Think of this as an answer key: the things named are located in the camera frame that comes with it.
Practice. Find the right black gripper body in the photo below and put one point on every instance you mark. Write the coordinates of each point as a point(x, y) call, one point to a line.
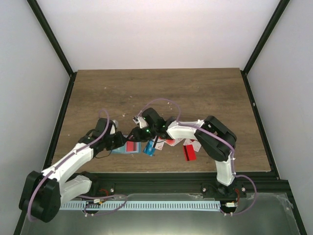
point(146, 136)

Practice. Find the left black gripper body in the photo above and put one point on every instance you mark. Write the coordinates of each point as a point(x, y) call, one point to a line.
point(112, 144)

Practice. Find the teal leather card holder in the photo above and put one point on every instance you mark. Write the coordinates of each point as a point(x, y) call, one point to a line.
point(122, 150)

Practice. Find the red card with black stripe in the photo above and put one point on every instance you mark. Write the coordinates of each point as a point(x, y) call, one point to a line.
point(132, 147)

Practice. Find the large red card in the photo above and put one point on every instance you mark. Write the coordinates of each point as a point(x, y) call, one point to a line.
point(189, 153)

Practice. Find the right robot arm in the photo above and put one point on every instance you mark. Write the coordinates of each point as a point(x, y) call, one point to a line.
point(214, 137)

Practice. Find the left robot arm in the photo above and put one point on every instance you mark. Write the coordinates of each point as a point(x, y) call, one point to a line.
point(45, 192)

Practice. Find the white card with black stripe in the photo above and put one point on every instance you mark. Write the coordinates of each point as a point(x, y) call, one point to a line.
point(158, 145)

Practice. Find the white card with red circle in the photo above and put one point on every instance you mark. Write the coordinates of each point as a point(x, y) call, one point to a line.
point(173, 142)

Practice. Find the blue credit card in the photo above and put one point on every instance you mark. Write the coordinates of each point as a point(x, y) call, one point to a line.
point(149, 148)

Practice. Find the white card with red logo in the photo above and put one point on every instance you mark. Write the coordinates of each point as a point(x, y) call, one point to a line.
point(196, 145)

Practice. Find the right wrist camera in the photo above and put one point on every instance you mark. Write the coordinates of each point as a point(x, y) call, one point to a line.
point(140, 121)

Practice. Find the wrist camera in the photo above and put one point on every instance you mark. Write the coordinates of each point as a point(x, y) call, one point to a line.
point(113, 125)
point(140, 121)

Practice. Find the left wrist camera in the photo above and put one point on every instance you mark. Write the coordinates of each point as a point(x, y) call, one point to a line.
point(113, 125)

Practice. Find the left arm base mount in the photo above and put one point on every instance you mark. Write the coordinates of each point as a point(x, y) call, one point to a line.
point(98, 192)

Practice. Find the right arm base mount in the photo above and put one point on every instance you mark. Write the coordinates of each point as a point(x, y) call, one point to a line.
point(219, 191)

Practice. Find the light blue slotted cable duct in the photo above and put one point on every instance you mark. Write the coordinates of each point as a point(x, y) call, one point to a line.
point(144, 206)

